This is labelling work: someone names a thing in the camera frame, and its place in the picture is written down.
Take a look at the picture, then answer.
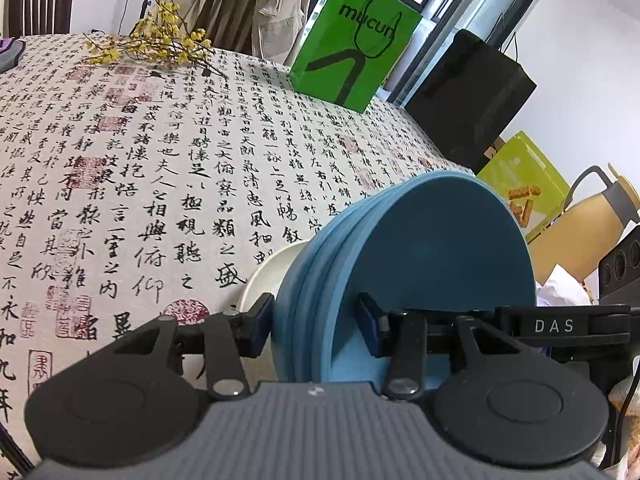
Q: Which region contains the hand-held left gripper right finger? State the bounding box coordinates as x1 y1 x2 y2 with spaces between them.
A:
356 294 523 402

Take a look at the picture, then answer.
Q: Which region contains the blue bowl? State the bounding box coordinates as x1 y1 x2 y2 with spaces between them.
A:
315 171 535 383
295 175 401 383
276 180 381 383

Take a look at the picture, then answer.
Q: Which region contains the yellow thermos jug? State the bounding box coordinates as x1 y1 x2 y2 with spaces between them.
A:
529 162 640 286

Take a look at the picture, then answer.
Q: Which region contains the yellow-green snack box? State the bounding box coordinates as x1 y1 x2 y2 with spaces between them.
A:
475 131 571 246

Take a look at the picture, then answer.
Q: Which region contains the black paper bag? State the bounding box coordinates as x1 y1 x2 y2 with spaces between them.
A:
404 29 537 176

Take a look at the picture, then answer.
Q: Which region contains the cream plate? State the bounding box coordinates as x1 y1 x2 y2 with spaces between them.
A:
235 241 311 313

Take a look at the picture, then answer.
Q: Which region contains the beige jacket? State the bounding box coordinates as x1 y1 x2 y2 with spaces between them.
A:
167 0 313 67

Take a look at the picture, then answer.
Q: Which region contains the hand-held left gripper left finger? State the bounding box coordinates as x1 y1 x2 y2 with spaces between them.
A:
107 292 276 402

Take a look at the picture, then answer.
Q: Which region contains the grey pouch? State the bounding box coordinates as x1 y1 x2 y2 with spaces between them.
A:
0 37 27 73

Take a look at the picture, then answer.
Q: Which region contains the green paper bag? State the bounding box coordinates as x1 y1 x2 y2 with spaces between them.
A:
290 0 423 112

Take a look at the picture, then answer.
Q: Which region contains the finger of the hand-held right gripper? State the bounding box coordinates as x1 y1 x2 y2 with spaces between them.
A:
496 305 531 347

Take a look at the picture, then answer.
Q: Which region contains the yellow flower branch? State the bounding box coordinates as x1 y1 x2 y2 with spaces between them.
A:
82 0 231 81

